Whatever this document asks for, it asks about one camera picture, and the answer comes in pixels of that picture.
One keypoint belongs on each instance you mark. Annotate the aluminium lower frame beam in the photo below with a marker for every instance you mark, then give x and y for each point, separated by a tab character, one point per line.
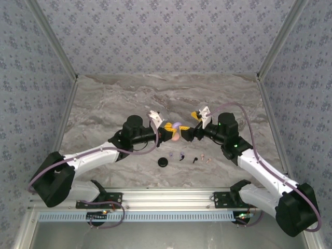
22	233
312	242

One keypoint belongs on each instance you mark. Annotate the small black controller board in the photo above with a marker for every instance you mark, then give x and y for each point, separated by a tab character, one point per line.
97	215
242	216

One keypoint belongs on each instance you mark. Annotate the pink earbud charging case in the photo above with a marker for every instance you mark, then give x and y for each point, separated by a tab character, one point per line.
175	138

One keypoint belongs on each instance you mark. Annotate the aluminium corner post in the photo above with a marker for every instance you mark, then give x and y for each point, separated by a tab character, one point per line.
53	39
281	39

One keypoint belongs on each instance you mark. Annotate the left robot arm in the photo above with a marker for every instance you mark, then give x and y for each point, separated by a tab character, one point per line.
90	159

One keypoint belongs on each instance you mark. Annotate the aluminium side rail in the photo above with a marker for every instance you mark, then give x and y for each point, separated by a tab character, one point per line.
271	116
66	116

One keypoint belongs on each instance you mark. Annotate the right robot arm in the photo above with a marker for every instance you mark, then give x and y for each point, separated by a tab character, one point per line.
262	168

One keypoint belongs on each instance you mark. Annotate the grey metal panel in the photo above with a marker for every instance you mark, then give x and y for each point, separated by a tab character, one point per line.
168	236

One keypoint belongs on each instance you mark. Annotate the black earbud charging case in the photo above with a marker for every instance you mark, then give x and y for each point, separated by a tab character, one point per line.
163	162

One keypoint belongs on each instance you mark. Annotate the purple earbud charging case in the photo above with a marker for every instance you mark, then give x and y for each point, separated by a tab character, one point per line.
177	124

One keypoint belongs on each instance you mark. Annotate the aluminium base rail extrusion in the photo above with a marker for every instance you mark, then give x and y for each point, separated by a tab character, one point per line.
168	198

